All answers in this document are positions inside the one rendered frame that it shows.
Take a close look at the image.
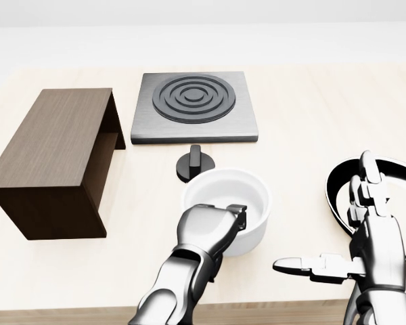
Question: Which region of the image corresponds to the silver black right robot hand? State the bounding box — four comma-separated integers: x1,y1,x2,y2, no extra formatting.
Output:
272,150,406,292

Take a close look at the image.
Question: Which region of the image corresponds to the black frying pan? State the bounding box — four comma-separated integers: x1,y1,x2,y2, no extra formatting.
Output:
325,154,406,263

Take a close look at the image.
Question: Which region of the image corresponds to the round black stove knob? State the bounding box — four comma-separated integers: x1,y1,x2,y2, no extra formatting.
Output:
175,144,216,184

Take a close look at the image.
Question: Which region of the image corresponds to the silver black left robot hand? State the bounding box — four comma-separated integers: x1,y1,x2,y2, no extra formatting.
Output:
171,203,248,262

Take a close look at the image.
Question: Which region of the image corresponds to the dark brown wooden cabinet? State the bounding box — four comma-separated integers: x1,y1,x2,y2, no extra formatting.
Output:
0,87,127,241

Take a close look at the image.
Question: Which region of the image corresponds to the white bowl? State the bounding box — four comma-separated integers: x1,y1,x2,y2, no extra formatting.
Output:
181,167,272,257

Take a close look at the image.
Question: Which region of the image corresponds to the flat grey stove plate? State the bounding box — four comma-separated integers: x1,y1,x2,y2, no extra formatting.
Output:
131,71,260,146

